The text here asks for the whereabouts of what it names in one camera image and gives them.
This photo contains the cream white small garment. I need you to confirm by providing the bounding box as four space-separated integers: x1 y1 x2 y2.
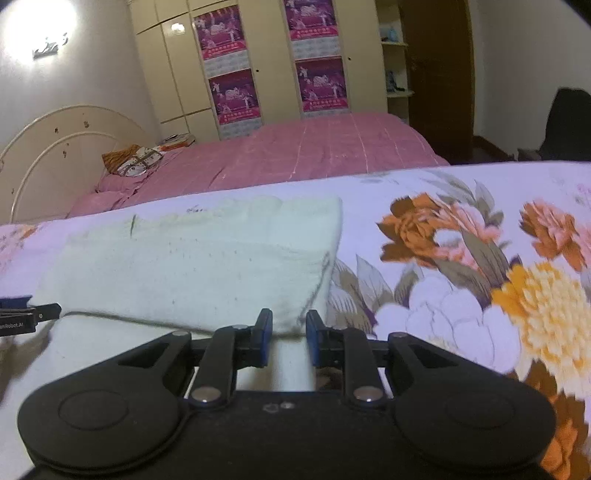
1 197 342 391

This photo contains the cream arched headboard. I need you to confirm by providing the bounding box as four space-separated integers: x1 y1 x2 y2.
0 105 154 224

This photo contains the lilac floral bed sheet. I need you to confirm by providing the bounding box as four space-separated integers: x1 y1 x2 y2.
1 162 590 479

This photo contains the orange patterned pillow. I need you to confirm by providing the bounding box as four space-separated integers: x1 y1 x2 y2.
101 133 195 177

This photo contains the black chair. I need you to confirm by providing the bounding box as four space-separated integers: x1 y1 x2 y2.
518 88 591 162

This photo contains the pink checked bed cover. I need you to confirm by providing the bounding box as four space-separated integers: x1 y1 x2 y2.
68 113 447 217

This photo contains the lower left magenta poster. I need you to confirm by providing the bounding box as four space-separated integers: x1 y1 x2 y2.
208 69 263 140

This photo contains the magenta poster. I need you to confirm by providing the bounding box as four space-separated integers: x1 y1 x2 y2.
193 4 250 79
295 57 349 118
208 69 263 140
283 0 341 61

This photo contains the cream wardrobe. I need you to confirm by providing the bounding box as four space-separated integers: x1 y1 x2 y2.
128 1 387 142

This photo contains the upper left magenta poster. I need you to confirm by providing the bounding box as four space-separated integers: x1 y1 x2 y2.
193 4 250 79

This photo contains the dark brown wooden door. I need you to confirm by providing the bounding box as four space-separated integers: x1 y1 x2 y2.
400 0 475 164

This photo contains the lower right magenta poster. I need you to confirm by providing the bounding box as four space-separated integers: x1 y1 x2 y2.
295 57 349 118

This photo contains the cream corner shelf unit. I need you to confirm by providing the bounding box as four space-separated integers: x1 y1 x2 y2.
376 0 414 124

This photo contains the upper right magenta poster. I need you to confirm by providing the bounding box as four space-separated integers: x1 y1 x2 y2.
283 0 341 61

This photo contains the wall lamp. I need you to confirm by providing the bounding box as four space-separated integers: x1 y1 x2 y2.
32 32 69 60

